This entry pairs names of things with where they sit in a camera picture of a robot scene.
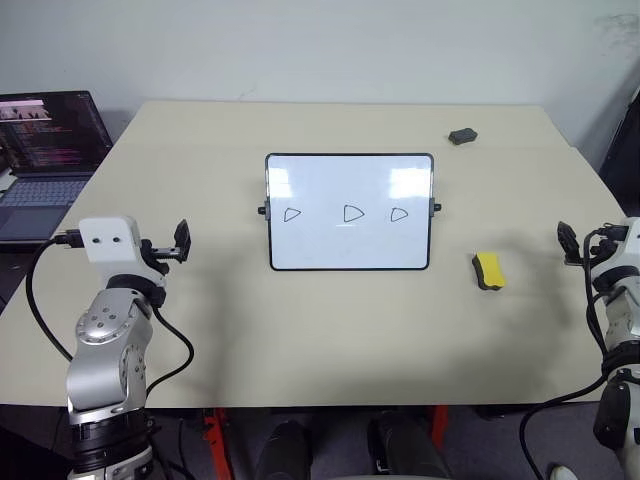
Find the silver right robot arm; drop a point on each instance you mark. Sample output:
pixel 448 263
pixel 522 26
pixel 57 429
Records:
pixel 622 320

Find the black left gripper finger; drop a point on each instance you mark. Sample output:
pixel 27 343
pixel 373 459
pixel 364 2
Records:
pixel 186 247
pixel 182 231

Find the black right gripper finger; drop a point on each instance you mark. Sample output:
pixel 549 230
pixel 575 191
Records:
pixel 567 236
pixel 574 252

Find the open grey laptop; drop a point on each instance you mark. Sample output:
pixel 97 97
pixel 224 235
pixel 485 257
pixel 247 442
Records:
pixel 45 135

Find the red table leg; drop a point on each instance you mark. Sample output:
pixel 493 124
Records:
pixel 439 425
pixel 217 445

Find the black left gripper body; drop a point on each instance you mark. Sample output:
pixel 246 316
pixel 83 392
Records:
pixel 159 254

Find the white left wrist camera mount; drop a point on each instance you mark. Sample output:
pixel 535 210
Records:
pixel 107 240

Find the yellow and black eraser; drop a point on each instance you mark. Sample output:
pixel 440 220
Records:
pixel 489 270

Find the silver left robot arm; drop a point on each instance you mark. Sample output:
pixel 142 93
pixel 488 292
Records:
pixel 100 360

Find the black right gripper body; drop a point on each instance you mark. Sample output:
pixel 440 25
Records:
pixel 605 240

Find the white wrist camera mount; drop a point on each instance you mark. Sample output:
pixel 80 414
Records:
pixel 107 240
pixel 617 270

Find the black-framed small whiteboard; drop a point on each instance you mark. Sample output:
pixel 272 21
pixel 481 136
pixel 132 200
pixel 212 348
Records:
pixel 350 235

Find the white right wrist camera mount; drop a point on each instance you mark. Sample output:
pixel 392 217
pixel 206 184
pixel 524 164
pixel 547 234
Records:
pixel 617 270

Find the black bulky object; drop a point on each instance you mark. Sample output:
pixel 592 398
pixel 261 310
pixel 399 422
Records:
pixel 622 160

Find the small dark grey object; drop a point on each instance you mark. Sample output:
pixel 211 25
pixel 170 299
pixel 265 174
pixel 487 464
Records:
pixel 462 136

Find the white shoe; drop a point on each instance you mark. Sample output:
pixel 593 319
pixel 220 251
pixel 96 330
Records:
pixel 564 473

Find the dark rounded shape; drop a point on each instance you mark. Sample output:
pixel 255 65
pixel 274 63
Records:
pixel 405 447
pixel 287 450

